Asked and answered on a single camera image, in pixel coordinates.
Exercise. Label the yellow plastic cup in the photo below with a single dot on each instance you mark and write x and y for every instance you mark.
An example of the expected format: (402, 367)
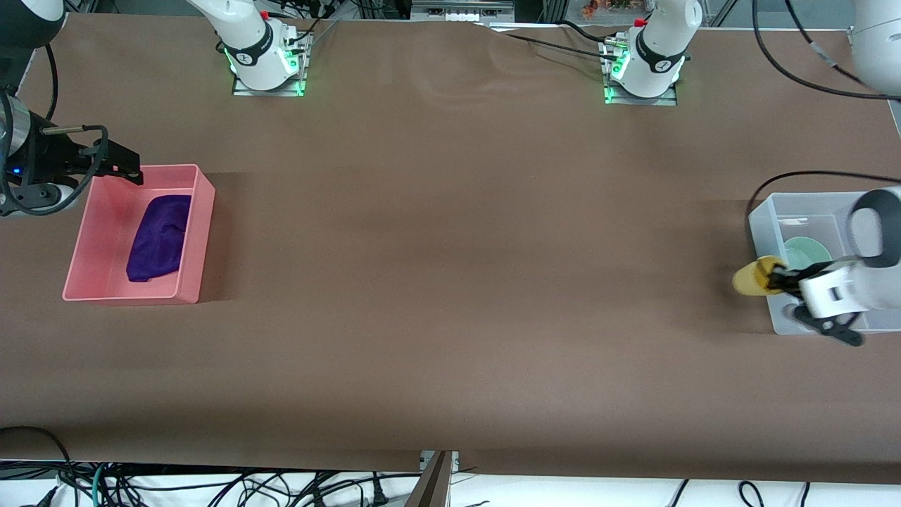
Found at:
(750, 278)

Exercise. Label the brown table cover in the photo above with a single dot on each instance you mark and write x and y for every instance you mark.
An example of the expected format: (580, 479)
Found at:
(450, 282)

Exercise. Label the small aluminium bracket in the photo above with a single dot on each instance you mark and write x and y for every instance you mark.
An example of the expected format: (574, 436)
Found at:
(455, 461)

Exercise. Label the orange red small objects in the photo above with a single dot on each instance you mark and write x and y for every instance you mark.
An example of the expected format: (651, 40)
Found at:
(605, 7)

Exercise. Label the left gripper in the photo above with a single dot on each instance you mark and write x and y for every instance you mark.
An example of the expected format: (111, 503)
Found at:
(790, 277)

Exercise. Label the pink plastic bin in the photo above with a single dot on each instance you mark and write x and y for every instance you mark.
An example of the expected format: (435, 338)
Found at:
(105, 232)

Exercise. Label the aluminium frame profile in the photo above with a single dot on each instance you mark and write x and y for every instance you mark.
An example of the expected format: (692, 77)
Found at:
(461, 10)

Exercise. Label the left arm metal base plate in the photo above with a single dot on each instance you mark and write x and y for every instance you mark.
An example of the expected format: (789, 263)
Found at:
(662, 101)

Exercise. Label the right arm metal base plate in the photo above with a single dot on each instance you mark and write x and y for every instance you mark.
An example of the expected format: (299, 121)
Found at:
(281, 91)

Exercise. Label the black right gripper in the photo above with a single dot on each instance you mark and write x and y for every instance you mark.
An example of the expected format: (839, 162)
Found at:
(55, 156)

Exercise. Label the brown wooden beam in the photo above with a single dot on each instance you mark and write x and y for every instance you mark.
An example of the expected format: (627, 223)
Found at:
(431, 489)

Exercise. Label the purple cloth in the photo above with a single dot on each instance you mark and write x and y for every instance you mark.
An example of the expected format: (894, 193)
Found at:
(158, 239)

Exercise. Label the light green bowl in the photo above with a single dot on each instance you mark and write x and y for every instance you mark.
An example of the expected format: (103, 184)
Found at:
(809, 253)

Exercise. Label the translucent plastic bin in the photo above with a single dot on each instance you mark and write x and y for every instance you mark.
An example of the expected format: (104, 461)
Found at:
(809, 211)

